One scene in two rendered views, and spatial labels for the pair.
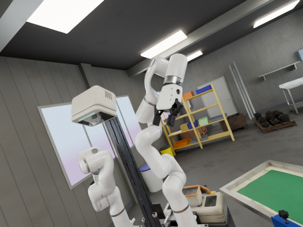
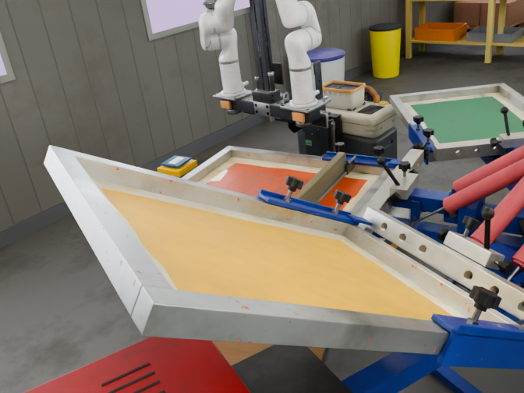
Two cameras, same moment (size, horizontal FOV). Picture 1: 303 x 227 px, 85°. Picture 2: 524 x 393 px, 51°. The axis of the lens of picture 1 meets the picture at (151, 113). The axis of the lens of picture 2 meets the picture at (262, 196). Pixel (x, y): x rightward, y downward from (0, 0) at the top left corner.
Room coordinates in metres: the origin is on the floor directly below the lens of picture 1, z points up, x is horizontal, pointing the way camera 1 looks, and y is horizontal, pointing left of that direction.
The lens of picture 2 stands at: (-1.43, -0.49, 1.88)
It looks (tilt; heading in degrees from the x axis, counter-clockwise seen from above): 27 degrees down; 19
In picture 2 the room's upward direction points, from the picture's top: 8 degrees counter-clockwise
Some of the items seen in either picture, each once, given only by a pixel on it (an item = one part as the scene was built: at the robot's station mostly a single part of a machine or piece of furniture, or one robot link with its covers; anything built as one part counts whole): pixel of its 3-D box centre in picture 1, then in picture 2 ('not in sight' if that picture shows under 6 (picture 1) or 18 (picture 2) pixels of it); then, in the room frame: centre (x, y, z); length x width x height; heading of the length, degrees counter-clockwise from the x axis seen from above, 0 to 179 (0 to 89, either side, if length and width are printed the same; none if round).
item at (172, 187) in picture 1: (175, 191); (300, 49); (0.86, 0.03, 1.37); 0.13 x 0.10 x 0.16; 150
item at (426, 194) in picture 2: not in sight; (420, 199); (0.20, -0.47, 1.02); 0.17 x 0.06 x 0.05; 75
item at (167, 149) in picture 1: (167, 156); (385, 51); (5.37, 0.01, 0.29); 0.38 x 0.37 x 0.59; 63
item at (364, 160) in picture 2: not in sight; (359, 165); (0.55, -0.23, 0.98); 0.30 x 0.05 x 0.07; 75
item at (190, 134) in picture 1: (193, 132); (500, 11); (7.72, -1.51, 0.23); 1.40 x 0.97 x 0.47; 153
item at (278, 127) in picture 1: (270, 118); not in sight; (5.28, -3.49, 0.23); 1.27 x 0.88 x 0.46; 154
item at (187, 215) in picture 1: (186, 218); (303, 85); (0.87, 0.03, 1.21); 0.16 x 0.13 x 0.15; 153
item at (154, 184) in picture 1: (152, 176); (323, 81); (4.14, 0.56, 0.30); 0.50 x 0.48 x 0.59; 63
